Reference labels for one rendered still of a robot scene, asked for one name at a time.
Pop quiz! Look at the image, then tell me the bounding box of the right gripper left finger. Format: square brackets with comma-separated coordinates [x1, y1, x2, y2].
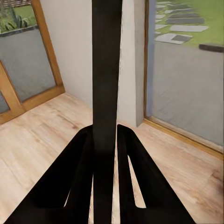
[4, 125, 94, 224]

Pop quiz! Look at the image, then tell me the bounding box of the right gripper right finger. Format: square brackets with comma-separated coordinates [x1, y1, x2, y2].
[117, 125, 196, 224]

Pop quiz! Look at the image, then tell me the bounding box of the poster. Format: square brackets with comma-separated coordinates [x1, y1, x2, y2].
[92, 0, 123, 224]

